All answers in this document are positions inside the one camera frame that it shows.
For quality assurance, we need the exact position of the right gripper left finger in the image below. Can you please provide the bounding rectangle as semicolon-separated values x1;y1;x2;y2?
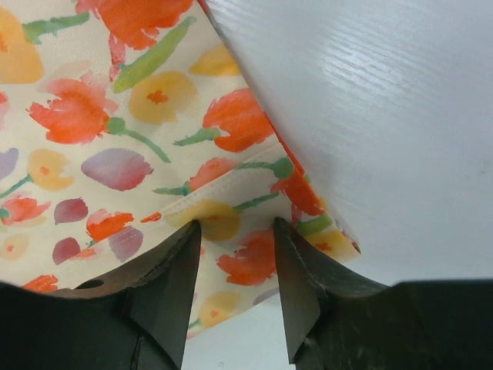
49;221;201;369

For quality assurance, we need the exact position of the floral orange skirt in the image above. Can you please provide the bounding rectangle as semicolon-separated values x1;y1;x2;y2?
1;1;360;337

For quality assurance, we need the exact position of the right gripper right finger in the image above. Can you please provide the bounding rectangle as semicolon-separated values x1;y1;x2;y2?
273;217;387;365

